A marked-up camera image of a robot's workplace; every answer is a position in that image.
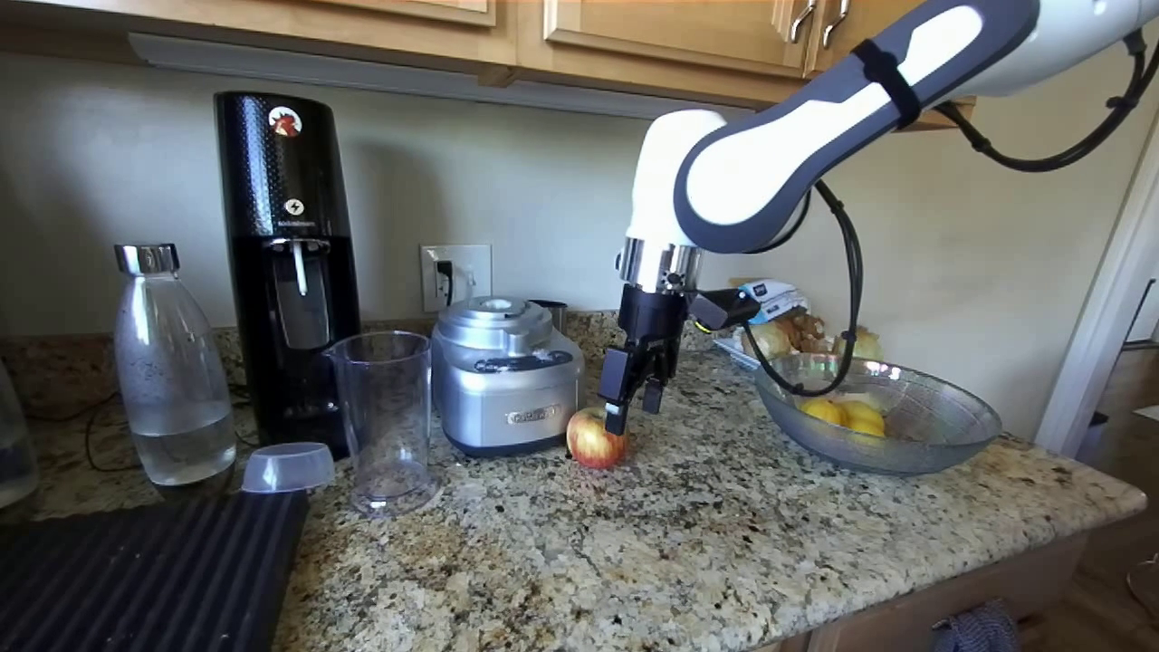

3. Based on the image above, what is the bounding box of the wooden base cabinet with drawers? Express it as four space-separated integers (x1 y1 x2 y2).
752 530 1092 652

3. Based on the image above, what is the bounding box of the black power plug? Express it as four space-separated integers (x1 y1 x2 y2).
432 256 469 313

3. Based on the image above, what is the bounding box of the white under-cabinet light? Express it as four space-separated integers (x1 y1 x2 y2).
125 29 684 128

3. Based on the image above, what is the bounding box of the wooden cabinet door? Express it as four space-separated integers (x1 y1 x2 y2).
541 0 816 80
809 0 939 70

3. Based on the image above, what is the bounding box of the clear plastic measuring cup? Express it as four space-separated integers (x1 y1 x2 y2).
320 326 442 518

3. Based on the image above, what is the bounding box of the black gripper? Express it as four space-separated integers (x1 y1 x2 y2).
598 281 697 440

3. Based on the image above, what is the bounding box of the clear glass bowl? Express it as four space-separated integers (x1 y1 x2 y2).
752 352 1008 480

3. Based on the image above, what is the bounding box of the red yellow apple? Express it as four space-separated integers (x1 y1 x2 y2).
560 407 635 476

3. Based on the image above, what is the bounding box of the white wall outlet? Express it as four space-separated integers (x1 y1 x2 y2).
417 244 496 320

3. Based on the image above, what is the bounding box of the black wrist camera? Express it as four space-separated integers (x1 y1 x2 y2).
690 288 763 337

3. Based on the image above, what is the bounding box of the black ribbed mat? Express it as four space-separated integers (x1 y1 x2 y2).
0 486 310 652

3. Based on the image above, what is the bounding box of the blue white food package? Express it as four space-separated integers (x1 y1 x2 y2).
727 278 811 329

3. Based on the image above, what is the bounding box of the black soda maker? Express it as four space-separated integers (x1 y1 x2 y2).
215 88 364 461

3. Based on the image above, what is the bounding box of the clear bottle with metal cap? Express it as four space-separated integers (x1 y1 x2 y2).
109 238 239 488

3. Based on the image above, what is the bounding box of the yellow onion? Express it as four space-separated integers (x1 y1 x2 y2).
746 315 797 364
843 323 885 364

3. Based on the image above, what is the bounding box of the translucent grey plastic lid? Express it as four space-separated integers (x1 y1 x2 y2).
237 440 341 501

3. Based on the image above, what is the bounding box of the grey hanging towel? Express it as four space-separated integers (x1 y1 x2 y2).
929 600 1024 652

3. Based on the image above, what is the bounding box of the brown mushroom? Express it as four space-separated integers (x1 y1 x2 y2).
787 309 840 355

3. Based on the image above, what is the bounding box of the metal cabinet handle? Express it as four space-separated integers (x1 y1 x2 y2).
787 0 821 46
818 0 856 52

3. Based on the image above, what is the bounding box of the white door frame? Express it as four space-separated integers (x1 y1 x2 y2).
1032 118 1159 461

